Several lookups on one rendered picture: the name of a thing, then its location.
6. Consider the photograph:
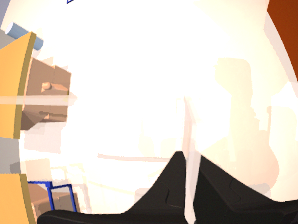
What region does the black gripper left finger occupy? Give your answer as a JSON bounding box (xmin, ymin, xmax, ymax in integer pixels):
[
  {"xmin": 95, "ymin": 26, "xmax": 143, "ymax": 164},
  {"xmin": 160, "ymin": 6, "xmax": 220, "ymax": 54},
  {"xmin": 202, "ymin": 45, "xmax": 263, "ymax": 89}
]
[{"xmin": 36, "ymin": 151, "xmax": 188, "ymax": 224}]

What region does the grey flat rectangular panel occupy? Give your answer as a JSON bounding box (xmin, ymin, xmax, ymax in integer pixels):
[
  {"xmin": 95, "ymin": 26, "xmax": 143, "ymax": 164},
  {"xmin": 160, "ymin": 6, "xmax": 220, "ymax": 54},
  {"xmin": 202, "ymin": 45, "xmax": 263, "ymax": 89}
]
[{"xmin": 0, "ymin": 30, "xmax": 21, "ymax": 175}]

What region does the light grey cylinder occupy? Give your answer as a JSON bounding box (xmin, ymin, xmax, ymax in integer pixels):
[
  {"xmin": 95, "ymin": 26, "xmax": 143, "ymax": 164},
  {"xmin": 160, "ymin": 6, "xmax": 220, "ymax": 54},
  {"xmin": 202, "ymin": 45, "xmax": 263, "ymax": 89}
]
[{"xmin": 5, "ymin": 22, "xmax": 44, "ymax": 51}]

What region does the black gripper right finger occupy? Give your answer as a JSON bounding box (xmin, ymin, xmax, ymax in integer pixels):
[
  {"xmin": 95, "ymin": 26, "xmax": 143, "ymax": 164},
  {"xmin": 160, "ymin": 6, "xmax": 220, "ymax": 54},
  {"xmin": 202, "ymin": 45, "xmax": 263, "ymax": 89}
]
[{"xmin": 192, "ymin": 155, "xmax": 298, "ymax": 224}]

